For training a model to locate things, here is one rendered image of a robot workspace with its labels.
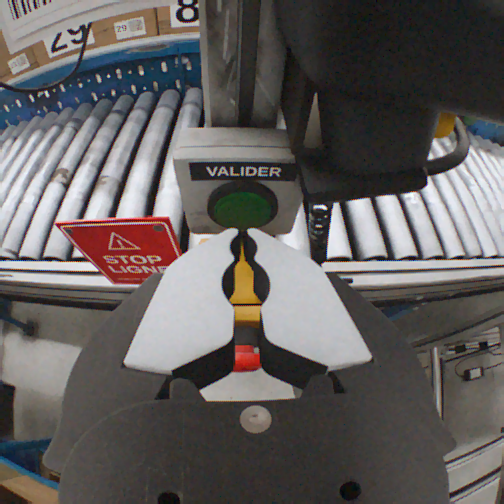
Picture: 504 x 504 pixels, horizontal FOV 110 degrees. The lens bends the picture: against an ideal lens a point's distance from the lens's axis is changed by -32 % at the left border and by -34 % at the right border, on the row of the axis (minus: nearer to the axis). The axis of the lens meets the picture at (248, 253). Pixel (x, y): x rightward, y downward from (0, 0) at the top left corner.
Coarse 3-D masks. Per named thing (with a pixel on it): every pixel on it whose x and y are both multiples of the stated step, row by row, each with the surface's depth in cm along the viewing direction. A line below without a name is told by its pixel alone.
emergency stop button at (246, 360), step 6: (240, 348) 20; (246, 348) 20; (252, 348) 20; (240, 354) 19; (246, 354) 19; (252, 354) 19; (258, 354) 19; (240, 360) 19; (246, 360) 19; (252, 360) 19; (258, 360) 19; (234, 366) 19; (240, 366) 19; (246, 366) 19; (252, 366) 19; (258, 366) 19; (240, 372) 20
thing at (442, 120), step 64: (320, 0) 3; (384, 0) 3; (448, 0) 2; (320, 64) 5; (384, 64) 4; (448, 64) 4; (384, 128) 7; (448, 128) 8; (320, 192) 10; (384, 192) 9
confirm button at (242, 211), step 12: (240, 192) 12; (216, 204) 13; (228, 204) 13; (240, 204) 13; (252, 204) 13; (264, 204) 13; (216, 216) 14; (228, 216) 14; (240, 216) 14; (252, 216) 14; (264, 216) 14; (240, 228) 15
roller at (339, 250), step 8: (336, 208) 40; (336, 216) 39; (336, 224) 38; (336, 232) 38; (344, 232) 38; (336, 240) 37; (344, 240) 37; (328, 248) 37; (336, 248) 36; (344, 248) 36; (328, 256) 37; (336, 256) 36; (344, 256) 36
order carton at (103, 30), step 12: (132, 12) 40; (144, 12) 41; (156, 12) 42; (96, 24) 41; (108, 24) 42; (144, 24) 44; (156, 24) 45; (96, 36) 44; (108, 36) 45; (132, 36) 46; (144, 36) 47; (36, 48) 40; (48, 60) 45
